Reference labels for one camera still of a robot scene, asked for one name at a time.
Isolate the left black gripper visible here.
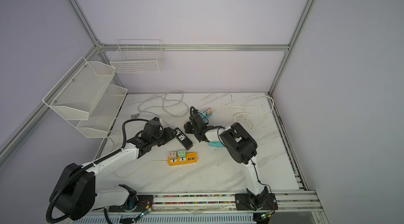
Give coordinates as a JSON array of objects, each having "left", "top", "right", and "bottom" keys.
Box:
[{"left": 151, "top": 127, "right": 177, "bottom": 147}]

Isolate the black power strip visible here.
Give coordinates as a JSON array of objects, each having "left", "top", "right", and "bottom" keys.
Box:
[{"left": 174, "top": 128, "right": 193, "bottom": 150}]

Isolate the pink plug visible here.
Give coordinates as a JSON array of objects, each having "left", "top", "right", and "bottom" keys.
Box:
[
  {"left": 168, "top": 152, "right": 177, "bottom": 160},
  {"left": 205, "top": 108, "right": 212, "bottom": 116}
]

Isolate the green plug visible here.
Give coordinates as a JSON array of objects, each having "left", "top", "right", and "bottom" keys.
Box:
[{"left": 177, "top": 150, "right": 186, "bottom": 158}]

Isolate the orange power strip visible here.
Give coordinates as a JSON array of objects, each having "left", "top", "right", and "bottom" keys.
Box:
[{"left": 167, "top": 152, "right": 197, "bottom": 166}]

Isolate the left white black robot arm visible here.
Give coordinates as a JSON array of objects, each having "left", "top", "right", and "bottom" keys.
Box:
[{"left": 46, "top": 117, "right": 176, "bottom": 224}]

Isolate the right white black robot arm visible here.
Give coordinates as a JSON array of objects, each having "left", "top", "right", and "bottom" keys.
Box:
[{"left": 184, "top": 106, "right": 271, "bottom": 210}]

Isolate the pink plug on blue strip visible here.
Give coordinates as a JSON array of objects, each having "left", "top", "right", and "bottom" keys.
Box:
[{"left": 205, "top": 108, "right": 212, "bottom": 116}]

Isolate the blue power strip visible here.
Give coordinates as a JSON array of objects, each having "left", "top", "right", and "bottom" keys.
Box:
[{"left": 199, "top": 111, "right": 213, "bottom": 124}]

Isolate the teal triangular power strip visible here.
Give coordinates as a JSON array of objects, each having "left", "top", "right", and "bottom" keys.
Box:
[{"left": 208, "top": 141, "right": 224, "bottom": 148}]

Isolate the lower white mesh shelf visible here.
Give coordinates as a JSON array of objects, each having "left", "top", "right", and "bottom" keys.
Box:
[{"left": 76, "top": 85, "right": 127, "bottom": 138}]

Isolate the white mesh shelf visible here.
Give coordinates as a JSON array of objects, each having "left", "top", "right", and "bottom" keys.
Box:
[
  {"left": 76, "top": 85, "right": 127, "bottom": 138},
  {"left": 42, "top": 57, "right": 116, "bottom": 120}
]

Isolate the upper white mesh shelf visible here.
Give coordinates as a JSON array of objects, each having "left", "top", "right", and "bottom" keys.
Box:
[{"left": 42, "top": 57, "right": 116, "bottom": 120}]

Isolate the grey cable of black strip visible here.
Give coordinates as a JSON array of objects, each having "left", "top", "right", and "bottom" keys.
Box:
[{"left": 130, "top": 90, "right": 190, "bottom": 119}]

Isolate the white cable of blue strip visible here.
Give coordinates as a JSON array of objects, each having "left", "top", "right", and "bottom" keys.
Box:
[{"left": 210, "top": 95, "right": 275, "bottom": 131}]

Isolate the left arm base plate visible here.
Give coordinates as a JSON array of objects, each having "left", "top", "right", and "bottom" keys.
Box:
[{"left": 108, "top": 195, "right": 154, "bottom": 212}]

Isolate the white wire basket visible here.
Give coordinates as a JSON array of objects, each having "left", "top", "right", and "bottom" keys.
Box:
[{"left": 110, "top": 39, "right": 165, "bottom": 73}]

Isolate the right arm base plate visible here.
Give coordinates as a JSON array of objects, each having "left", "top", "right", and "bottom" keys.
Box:
[{"left": 235, "top": 192, "right": 278, "bottom": 211}]

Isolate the aluminium mounting rail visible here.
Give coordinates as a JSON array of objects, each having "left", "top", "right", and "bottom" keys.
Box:
[{"left": 61, "top": 190, "right": 324, "bottom": 216}]

